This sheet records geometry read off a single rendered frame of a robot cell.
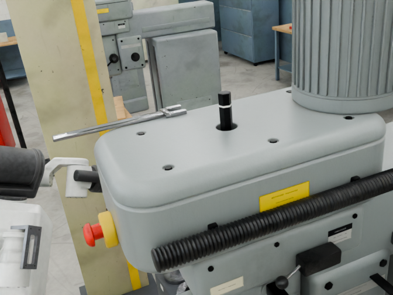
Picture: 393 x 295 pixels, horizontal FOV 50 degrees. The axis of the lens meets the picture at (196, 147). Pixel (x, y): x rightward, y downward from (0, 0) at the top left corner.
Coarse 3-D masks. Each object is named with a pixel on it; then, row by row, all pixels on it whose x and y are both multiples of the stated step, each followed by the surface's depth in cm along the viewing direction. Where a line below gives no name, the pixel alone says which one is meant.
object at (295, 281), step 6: (294, 276) 78; (300, 276) 80; (270, 282) 76; (294, 282) 79; (300, 282) 81; (258, 288) 76; (264, 288) 76; (288, 288) 79; (294, 288) 79; (300, 288) 82; (240, 294) 75; (246, 294) 75; (252, 294) 75; (258, 294) 76; (264, 294) 76; (294, 294) 80
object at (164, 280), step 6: (156, 276) 144; (162, 276) 143; (168, 276) 141; (180, 276) 141; (156, 282) 147; (162, 282) 141; (168, 282) 140; (174, 282) 139; (180, 282) 139; (162, 288) 141; (168, 288) 138; (174, 288) 138; (180, 288) 136; (186, 288) 136; (162, 294) 144; (168, 294) 137; (174, 294) 135
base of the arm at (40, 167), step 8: (40, 152) 105; (40, 160) 103; (40, 168) 103; (40, 176) 103; (0, 184) 100; (8, 184) 101; (16, 184) 105; (32, 184) 104; (0, 192) 99; (8, 192) 100; (16, 192) 101; (24, 192) 102; (32, 192) 104
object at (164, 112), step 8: (152, 112) 79; (160, 112) 79; (168, 112) 78; (176, 112) 78; (184, 112) 79; (120, 120) 77; (128, 120) 77; (136, 120) 77; (144, 120) 77; (88, 128) 75; (96, 128) 75; (104, 128) 75; (112, 128) 76; (56, 136) 73; (64, 136) 73; (72, 136) 73
